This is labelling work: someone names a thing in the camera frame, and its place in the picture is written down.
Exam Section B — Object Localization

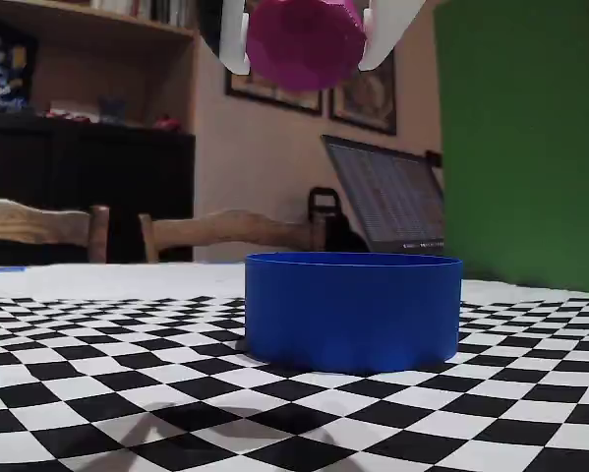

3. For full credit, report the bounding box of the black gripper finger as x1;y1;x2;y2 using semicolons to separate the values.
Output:
198;0;253;76

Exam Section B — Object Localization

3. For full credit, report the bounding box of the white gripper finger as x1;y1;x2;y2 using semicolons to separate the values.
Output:
357;0;426;72

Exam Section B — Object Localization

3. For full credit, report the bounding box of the pink faceted ball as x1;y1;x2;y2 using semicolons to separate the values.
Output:
246;0;366;92

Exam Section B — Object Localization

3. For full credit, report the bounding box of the blue round box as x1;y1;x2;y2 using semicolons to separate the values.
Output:
244;251;465;375

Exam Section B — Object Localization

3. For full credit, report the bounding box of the framed picture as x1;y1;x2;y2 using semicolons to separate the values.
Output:
328;48;397;137
223;66;324;117

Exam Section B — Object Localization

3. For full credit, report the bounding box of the row of books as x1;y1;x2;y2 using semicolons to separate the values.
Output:
89;0;198;29

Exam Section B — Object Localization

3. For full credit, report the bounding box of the blue glass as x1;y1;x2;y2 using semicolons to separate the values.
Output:
98;95;127;124

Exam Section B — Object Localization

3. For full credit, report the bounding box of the light wooden shelf unit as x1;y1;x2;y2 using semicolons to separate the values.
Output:
0;0;198;125

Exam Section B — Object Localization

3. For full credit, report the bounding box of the open laptop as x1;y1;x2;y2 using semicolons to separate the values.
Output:
321;133;445;257

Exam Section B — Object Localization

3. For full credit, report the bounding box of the large green book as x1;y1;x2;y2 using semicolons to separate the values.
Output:
432;0;589;297

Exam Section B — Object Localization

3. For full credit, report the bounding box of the red white flat object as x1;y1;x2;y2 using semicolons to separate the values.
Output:
44;108;100;123

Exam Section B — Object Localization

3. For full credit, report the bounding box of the wooden chair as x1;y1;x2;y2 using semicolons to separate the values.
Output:
0;199;111;265
139;208;327;265

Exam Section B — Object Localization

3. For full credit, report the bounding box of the black cabinet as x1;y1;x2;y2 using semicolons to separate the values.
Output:
0;110;197;263

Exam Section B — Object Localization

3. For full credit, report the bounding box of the dark blue poster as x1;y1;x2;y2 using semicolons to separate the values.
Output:
0;27;36;112

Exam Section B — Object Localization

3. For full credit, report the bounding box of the black white checkered mat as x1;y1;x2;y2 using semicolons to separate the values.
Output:
0;263;589;472

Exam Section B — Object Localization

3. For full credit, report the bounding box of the black bag with handle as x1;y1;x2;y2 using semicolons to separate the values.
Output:
307;186;370;255

